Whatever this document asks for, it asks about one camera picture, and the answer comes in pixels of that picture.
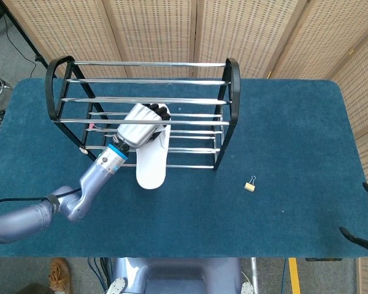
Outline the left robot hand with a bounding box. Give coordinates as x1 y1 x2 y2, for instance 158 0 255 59
115 103 170 151

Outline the white slipper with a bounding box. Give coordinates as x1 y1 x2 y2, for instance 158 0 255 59
134 104 172 190

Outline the black metal shoe rack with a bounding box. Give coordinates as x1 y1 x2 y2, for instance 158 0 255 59
45 55 242 172

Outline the brown leather shoe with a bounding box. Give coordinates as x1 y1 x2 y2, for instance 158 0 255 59
47 257 71 294

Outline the yellow floor tape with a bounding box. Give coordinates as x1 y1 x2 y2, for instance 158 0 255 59
288 257 302 294

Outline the woven folding screen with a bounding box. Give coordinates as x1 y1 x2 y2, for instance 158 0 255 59
1 0 368 294

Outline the blue table mat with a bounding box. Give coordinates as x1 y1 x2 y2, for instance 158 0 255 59
0 78 368 258

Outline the gold binder clip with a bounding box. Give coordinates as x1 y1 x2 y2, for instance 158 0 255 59
243 175 257 194

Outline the robot torso base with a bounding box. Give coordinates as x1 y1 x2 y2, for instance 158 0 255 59
105 257 257 294

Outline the black stand leg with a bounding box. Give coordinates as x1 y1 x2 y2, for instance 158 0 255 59
0 0 50 69

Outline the black cable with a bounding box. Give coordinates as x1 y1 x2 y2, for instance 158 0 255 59
2 13 38 77

